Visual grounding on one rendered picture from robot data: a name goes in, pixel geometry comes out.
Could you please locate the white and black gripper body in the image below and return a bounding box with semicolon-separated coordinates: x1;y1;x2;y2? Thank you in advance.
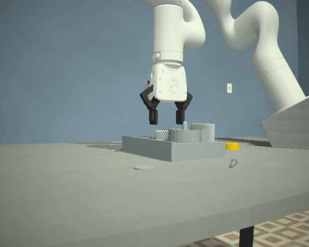
149;62;187;102

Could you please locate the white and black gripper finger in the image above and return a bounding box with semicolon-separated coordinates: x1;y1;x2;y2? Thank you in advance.
140;85;160;125
174;91;193;125

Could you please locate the grey toothed gear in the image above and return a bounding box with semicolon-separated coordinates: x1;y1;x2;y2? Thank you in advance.
156;130;168;140

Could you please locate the grey flat round disc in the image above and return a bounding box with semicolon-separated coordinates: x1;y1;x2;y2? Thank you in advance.
134;165;155;170

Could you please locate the yellow short cylinder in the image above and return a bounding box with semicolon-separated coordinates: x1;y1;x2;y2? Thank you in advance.
226;143;239;150

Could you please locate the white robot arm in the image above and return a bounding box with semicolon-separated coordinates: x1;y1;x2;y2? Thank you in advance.
144;0;309;118

